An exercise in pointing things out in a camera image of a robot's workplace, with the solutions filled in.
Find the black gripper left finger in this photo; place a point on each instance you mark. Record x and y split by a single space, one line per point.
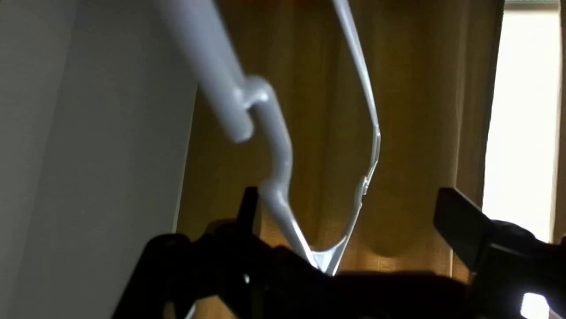
201 276

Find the bright window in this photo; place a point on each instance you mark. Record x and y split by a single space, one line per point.
524 117

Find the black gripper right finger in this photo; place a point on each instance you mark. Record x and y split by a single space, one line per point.
519 266

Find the mustard yellow curtain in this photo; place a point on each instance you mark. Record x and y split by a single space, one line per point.
431 117
562 117

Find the white plastic coat hanger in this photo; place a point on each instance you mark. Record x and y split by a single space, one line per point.
277 152

